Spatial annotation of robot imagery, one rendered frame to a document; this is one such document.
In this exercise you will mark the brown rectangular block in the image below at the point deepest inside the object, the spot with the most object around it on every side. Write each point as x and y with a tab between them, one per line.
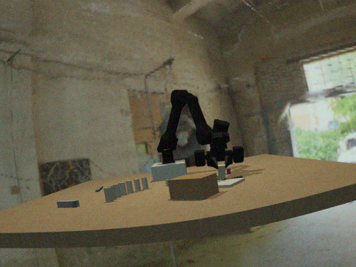
193	187

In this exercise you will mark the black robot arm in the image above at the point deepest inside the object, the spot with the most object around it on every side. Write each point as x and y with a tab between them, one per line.
216	137

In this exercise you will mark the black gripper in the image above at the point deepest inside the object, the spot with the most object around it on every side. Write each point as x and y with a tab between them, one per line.
219	154

